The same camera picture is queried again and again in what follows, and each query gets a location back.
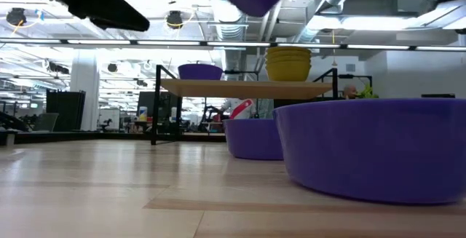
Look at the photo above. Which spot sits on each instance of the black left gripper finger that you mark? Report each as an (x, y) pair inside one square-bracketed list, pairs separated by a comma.
[(100, 24), (109, 8)]

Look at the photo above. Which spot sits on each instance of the yellow bowls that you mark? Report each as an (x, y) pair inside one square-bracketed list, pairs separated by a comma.
[(288, 73)]

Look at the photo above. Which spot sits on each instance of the black pendant lamp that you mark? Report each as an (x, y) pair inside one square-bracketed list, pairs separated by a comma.
[(174, 19), (16, 16)]

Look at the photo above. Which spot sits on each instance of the black partition panel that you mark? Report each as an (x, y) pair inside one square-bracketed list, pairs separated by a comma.
[(65, 110)]

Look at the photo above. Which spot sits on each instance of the white wipes container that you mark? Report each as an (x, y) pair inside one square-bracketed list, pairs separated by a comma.
[(143, 114)]

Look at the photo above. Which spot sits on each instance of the wooden shelf with black legs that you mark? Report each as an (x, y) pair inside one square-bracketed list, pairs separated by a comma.
[(247, 89)]

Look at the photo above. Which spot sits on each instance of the yellow hanging pendant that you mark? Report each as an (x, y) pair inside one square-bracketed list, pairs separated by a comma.
[(333, 63)]

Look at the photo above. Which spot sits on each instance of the green potted plant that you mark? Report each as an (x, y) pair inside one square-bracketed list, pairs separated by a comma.
[(367, 93)]

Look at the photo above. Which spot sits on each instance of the black computer monitor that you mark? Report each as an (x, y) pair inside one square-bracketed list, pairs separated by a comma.
[(437, 96)]

